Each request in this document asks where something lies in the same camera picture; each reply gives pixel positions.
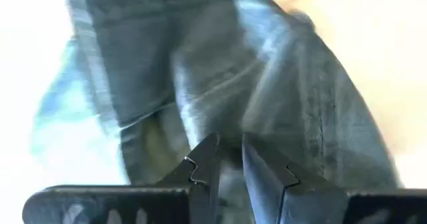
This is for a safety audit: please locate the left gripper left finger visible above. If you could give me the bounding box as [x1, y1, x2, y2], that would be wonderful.
[156, 132, 222, 224]

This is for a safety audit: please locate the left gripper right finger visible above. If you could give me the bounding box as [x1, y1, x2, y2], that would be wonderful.
[242, 133, 348, 224]

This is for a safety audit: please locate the dark green baseball cap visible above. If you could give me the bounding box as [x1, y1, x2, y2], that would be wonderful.
[31, 0, 406, 224]

